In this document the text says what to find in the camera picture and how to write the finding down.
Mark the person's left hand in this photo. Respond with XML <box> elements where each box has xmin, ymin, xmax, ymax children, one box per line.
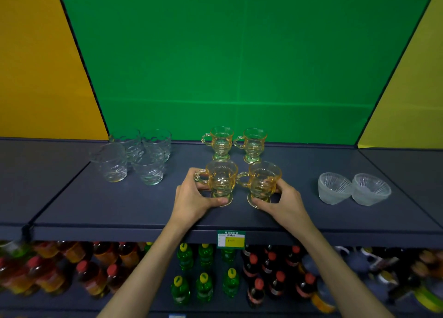
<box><xmin>169</xmin><ymin>167</ymin><xmax>229</xmax><ymax>231</ymax></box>

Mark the green back panel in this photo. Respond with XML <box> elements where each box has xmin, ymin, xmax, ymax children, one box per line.
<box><xmin>55</xmin><ymin>0</ymin><xmax>440</xmax><ymax>146</ymax></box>

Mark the person's left forearm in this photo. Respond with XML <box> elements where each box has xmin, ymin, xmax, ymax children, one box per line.
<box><xmin>96</xmin><ymin>221</ymin><xmax>196</xmax><ymax>318</ymax></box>

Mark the group of amber red-capped bottles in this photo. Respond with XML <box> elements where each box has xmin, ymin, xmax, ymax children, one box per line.
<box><xmin>0</xmin><ymin>241</ymin><xmax>141</xmax><ymax>298</ymax></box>

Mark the amber footed mug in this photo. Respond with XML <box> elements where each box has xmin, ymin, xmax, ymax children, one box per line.
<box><xmin>193</xmin><ymin>159</ymin><xmax>239</xmax><ymax>208</ymax></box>
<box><xmin>201</xmin><ymin>126</ymin><xmax>235</xmax><ymax>162</ymax></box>
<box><xmin>233</xmin><ymin>128</ymin><xmax>268</xmax><ymax>165</ymax></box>
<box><xmin>236</xmin><ymin>161</ymin><xmax>283</xmax><ymax>210</ymax></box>

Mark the person's right hand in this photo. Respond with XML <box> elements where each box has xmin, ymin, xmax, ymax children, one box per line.
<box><xmin>251</xmin><ymin>178</ymin><xmax>318</xmax><ymax>240</ymax></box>

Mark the orange back panel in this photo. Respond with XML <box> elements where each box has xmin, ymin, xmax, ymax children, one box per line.
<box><xmin>0</xmin><ymin>0</ymin><xmax>110</xmax><ymax>141</ymax></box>

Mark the group of green soda bottles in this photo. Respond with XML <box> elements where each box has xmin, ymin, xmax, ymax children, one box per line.
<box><xmin>171</xmin><ymin>241</ymin><xmax>241</xmax><ymax>306</ymax></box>

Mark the pale yellow back panel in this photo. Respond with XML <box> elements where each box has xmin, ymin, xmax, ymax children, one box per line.
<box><xmin>357</xmin><ymin>0</ymin><xmax>443</xmax><ymax>150</ymax></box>

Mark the group of dark jugs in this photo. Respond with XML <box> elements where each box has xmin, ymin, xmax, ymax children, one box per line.
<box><xmin>301</xmin><ymin>247</ymin><xmax>443</xmax><ymax>315</ymax></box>

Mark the clear tumbler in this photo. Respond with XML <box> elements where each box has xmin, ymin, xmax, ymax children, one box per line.
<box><xmin>109</xmin><ymin>129</ymin><xmax>144</xmax><ymax>163</ymax></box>
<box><xmin>90</xmin><ymin>143</ymin><xmax>129</xmax><ymax>183</ymax></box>
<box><xmin>142</xmin><ymin>129</ymin><xmax>173</xmax><ymax>163</ymax></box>
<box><xmin>131</xmin><ymin>148</ymin><xmax>167</xmax><ymax>186</ymax></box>

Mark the person's right forearm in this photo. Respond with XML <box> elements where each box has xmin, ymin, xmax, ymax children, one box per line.
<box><xmin>297</xmin><ymin>224</ymin><xmax>395</xmax><ymax>318</ymax></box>

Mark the green yellow price label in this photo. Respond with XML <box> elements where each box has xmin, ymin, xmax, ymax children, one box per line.
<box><xmin>217</xmin><ymin>230</ymin><xmax>246</xmax><ymax>250</ymax></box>

